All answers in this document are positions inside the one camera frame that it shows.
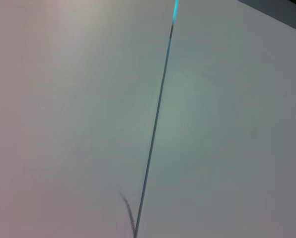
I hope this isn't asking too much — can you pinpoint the thin dark curved strand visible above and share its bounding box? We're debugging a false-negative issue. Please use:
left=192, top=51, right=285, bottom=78
left=116, top=185, right=137, bottom=236

